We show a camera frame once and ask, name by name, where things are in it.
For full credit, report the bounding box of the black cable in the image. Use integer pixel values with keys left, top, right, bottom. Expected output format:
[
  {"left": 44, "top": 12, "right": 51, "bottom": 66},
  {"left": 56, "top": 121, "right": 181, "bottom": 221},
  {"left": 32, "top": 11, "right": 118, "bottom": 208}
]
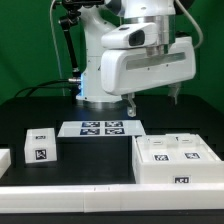
[{"left": 13, "top": 78, "right": 83, "bottom": 98}]

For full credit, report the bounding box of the grey cable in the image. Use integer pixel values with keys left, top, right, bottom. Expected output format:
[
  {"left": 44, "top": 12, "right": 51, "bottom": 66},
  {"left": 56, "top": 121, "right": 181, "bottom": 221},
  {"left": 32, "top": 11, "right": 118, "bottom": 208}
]
[{"left": 49, "top": 0, "right": 67, "bottom": 97}]

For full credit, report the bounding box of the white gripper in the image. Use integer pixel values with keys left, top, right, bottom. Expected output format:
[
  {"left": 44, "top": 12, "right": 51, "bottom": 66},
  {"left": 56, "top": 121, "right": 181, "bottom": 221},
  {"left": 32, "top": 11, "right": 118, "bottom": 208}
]
[{"left": 101, "top": 37, "right": 196, "bottom": 117}]

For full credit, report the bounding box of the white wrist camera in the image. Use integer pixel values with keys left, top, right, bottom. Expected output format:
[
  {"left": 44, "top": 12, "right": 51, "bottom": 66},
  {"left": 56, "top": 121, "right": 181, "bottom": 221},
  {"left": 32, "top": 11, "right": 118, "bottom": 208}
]
[{"left": 101, "top": 22, "right": 158, "bottom": 49}]

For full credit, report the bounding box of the white base tag plate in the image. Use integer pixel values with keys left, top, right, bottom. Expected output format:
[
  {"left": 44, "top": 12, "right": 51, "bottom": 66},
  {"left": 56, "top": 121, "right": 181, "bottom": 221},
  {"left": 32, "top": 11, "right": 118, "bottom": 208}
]
[{"left": 58, "top": 120, "right": 145, "bottom": 137}]

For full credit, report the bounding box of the white front fence rail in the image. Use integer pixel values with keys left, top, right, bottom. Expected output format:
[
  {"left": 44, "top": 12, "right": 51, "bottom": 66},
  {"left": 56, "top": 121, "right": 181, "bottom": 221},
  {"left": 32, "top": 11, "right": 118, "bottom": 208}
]
[{"left": 0, "top": 183, "right": 224, "bottom": 213}]

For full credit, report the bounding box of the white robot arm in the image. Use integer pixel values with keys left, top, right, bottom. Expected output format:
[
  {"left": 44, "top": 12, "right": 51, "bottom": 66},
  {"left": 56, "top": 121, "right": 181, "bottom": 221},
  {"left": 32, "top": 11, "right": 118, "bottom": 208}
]
[{"left": 77, "top": 0, "right": 196, "bottom": 117}]

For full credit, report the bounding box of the white door panel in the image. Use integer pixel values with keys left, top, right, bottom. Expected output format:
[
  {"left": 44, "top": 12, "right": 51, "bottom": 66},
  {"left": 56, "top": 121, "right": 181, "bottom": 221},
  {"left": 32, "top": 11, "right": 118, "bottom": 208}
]
[
  {"left": 24, "top": 128, "right": 57, "bottom": 164},
  {"left": 167, "top": 133, "right": 220, "bottom": 161},
  {"left": 137, "top": 135, "right": 178, "bottom": 163}
]

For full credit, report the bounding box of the white cabinet body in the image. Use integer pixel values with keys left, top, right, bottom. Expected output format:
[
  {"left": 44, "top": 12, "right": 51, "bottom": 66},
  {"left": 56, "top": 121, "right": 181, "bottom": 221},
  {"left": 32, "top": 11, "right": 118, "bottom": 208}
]
[{"left": 132, "top": 137, "right": 224, "bottom": 184}]

